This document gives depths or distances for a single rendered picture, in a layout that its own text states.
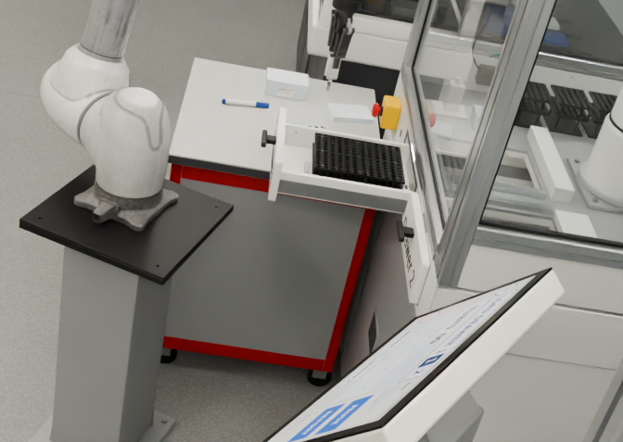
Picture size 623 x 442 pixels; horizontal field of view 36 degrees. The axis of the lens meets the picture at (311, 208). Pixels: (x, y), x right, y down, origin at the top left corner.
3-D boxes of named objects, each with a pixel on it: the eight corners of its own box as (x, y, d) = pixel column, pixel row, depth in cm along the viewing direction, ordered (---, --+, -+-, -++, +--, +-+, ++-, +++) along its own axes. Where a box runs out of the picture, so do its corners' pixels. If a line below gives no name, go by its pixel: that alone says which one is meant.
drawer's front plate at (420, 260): (409, 304, 204) (422, 263, 198) (400, 229, 229) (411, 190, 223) (417, 305, 204) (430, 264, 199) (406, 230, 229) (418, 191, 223)
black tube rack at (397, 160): (310, 189, 233) (314, 166, 229) (310, 154, 247) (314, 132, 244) (399, 204, 235) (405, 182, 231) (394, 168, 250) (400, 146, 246)
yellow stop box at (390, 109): (377, 128, 266) (383, 105, 263) (376, 116, 273) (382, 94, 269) (395, 131, 267) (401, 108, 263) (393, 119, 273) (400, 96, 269)
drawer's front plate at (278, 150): (267, 201, 228) (275, 161, 222) (273, 143, 252) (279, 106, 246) (274, 202, 228) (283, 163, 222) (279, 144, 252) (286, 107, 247)
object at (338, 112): (332, 120, 282) (333, 116, 281) (325, 107, 289) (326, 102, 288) (373, 123, 286) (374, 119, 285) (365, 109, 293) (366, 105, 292)
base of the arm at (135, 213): (60, 210, 215) (62, 189, 212) (115, 171, 233) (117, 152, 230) (131, 241, 210) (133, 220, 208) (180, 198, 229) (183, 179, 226)
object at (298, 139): (276, 194, 229) (281, 171, 225) (280, 142, 250) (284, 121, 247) (438, 221, 232) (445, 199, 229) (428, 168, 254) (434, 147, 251)
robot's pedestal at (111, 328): (22, 449, 255) (33, 215, 215) (84, 383, 280) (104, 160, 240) (121, 496, 249) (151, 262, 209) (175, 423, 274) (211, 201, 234)
